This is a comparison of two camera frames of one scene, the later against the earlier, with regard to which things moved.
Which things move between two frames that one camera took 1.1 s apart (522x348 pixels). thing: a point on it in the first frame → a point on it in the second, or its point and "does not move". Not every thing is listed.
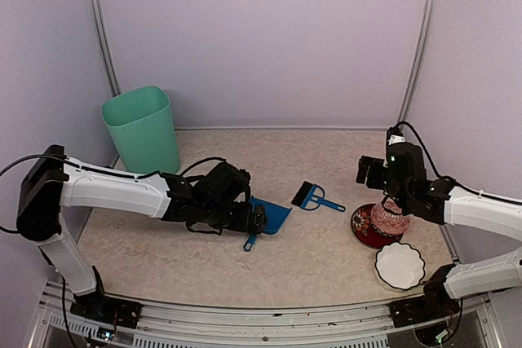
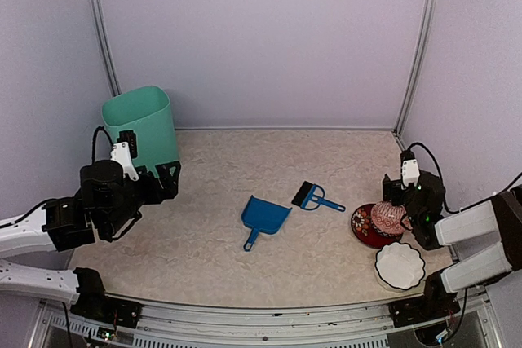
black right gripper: [373, 181] → [392, 185]
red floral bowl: [366, 232] does not move
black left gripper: [257, 226] → [170, 187]
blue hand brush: [310, 196] does not move
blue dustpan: [276, 216] does not move
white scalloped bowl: [399, 267] does not move
